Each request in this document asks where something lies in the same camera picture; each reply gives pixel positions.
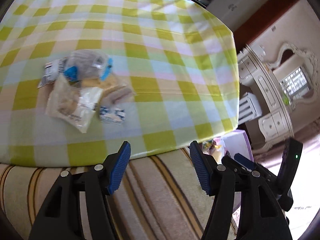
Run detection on grey snack bag blue edges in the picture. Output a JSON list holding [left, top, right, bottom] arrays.
[[63, 49, 113, 82]]

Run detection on white slatted stool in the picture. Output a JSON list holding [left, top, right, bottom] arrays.
[[238, 93, 262, 125]]

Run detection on beige clear pastry packet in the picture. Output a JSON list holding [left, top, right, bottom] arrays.
[[46, 75, 103, 133]]

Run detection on yellow cookie clear packet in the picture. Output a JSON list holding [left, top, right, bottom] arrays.
[[81, 73, 135, 107]]

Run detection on ornate cream dressing table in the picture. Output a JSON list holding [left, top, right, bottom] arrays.
[[238, 42, 319, 154]]

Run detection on blue white small snack packet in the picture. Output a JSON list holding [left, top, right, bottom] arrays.
[[99, 106, 126, 124]]

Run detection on striped beige rug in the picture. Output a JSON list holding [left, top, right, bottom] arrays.
[[1, 148, 213, 239]]

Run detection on purple rimmed white box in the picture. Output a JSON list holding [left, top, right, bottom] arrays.
[[202, 129, 254, 221]]

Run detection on white orange snack packet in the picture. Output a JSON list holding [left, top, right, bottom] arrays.
[[38, 57, 68, 88]]

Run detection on green checkered tablecloth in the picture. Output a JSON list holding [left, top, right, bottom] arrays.
[[1, 0, 239, 167]]

